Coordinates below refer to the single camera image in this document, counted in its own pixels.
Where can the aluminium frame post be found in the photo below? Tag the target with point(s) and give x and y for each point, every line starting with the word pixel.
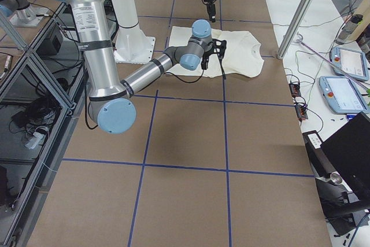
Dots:
pixel 293 27

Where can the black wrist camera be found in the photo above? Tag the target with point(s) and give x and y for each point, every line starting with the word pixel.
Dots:
pixel 220 47

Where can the small electronics board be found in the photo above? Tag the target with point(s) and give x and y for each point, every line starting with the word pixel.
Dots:
pixel 301 111
pixel 295 89

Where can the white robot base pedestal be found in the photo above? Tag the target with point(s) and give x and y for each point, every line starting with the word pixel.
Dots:
pixel 132 45

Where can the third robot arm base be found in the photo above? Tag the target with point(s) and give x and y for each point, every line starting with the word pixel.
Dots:
pixel 22 14

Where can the far blue teach pendant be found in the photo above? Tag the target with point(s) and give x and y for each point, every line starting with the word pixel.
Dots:
pixel 352 62

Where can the blue teach pendant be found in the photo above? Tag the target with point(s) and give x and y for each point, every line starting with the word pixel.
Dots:
pixel 342 95
pixel 352 62

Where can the near blue teach pendant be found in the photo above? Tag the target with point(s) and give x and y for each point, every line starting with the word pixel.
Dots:
pixel 342 95

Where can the aluminium frame rack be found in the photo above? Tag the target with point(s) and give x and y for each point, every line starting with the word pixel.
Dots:
pixel 40 97

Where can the cream long-sleeve shirt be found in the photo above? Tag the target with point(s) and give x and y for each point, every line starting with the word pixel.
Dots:
pixel 242 56

